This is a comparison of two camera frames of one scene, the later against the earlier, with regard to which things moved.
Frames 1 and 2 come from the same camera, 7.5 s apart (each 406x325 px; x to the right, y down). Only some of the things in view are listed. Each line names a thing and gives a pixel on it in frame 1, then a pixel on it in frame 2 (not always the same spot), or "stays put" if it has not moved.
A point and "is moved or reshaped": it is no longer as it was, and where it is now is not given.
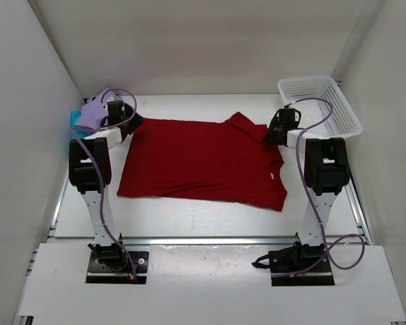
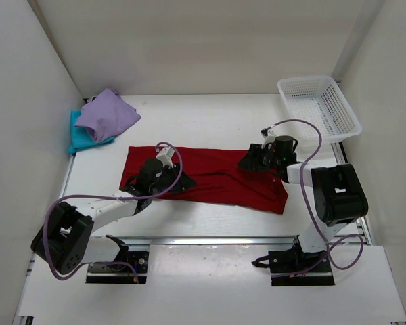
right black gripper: x=270 y=137 to x=253 y=160
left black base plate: x=100 y=273 stays put
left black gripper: x=137 y=120 to x=184 y=183
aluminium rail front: x=208 y=241 stays put
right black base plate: x=283 y=262 stays put
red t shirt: x=224 y=161 is moved or reshaped
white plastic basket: x=324 y=109 stays put
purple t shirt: x=94 y=111 stays put
